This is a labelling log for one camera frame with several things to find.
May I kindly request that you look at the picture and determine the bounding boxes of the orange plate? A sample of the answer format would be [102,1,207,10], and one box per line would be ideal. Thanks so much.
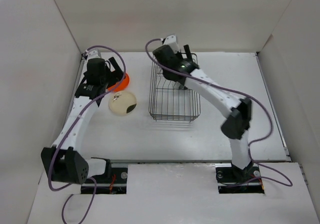
[106,73,130,92]

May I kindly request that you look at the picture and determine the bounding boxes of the cream plate with black spot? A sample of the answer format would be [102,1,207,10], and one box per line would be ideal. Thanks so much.
[108,90,137,116]

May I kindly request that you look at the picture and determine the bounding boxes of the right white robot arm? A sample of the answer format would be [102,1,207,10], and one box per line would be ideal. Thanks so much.
[152,44,252,181]

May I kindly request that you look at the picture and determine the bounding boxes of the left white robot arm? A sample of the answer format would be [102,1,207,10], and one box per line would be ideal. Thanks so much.
[41,56,124,184]

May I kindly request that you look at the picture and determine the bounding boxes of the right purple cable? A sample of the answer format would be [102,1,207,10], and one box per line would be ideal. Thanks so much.
[145,38,294,189]

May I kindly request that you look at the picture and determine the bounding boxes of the purple cable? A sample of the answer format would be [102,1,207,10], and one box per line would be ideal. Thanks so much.
[145,38,294,189]
[47,45,127,224]

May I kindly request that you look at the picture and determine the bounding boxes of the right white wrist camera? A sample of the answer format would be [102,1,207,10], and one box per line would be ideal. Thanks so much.
[162,34,181,54]

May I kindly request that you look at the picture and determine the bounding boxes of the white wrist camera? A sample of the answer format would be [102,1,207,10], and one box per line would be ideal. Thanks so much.
[83,48,101,61]
[162,34,181,54]

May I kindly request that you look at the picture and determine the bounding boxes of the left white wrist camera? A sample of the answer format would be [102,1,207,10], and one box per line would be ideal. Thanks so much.
[83,48,101,61]

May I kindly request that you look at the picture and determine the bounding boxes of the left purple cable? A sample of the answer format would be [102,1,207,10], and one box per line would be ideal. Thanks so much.
[47,45,127,224]

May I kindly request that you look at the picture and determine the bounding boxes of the grey wire dish rack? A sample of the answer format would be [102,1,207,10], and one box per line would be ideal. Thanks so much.
[148,63,201,122]

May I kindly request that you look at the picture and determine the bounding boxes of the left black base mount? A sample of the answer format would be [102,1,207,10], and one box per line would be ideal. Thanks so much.
[78,158,128,195]

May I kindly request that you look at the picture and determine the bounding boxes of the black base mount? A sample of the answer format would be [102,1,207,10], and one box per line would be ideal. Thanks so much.
[215,163,265,194]
[78,158,128,195]

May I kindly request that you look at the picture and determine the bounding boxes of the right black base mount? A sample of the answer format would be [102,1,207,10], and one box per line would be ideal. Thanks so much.
[215,163,265,194]

